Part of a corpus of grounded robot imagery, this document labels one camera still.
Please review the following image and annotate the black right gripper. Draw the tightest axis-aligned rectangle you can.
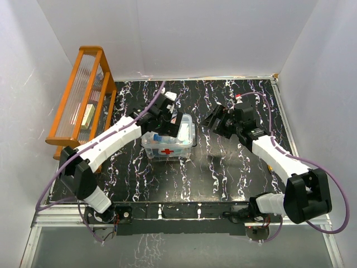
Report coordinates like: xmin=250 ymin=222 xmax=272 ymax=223
xmin=200 ymin=105 xmax=242 ymax=138

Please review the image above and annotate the white paper leaflet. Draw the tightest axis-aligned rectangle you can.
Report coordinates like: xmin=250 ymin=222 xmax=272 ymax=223
xmin=177 ymin=123 xmax=190 ymax=142

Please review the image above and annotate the clear box lid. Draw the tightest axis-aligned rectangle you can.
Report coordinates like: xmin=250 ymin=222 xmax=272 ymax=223
xmin=141 ymin=113 xmax=196 ymax=149

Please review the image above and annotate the clear medicine kit box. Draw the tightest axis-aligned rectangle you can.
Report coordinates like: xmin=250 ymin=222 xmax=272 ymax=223
xmin=141 ymin=114 xmax=197 ymax=159

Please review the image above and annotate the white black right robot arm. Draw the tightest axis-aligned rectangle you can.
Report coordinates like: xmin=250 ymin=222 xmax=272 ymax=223
xmin=202 ymin=103 xmax=332 ymax=224

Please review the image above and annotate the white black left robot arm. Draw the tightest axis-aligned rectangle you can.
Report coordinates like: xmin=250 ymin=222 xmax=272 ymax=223
xmin=59 ymin=92 xmax=183 ymax=223

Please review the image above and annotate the cream box on rack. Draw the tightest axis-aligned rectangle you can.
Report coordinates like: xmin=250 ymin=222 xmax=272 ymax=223
xmin=80 ymin=104 xmax=95 ymax=130

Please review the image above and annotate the orange wooden rack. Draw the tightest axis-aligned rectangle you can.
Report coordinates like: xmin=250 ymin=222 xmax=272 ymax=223
xmin=45 ymin=46 xmax=117 ymax=160

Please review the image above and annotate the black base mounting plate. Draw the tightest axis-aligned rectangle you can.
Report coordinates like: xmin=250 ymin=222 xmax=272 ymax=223
xmin=84 ymin=201 xmax=280 ymax=236

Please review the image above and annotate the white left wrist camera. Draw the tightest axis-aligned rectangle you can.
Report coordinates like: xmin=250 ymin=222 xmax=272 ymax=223
xmin=165 ymin=92 xmax=177 ymax=102

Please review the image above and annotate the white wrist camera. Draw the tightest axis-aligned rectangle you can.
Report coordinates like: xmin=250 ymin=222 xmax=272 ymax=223
xmin=235 ymin=94 xmax=242 ymax=104
xmin=165 ymin=92 xmax=177 ymax=102

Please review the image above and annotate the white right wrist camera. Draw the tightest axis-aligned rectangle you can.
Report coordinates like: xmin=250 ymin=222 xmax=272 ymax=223
xmin=235 ymin=94 xmax=242 ymax=104

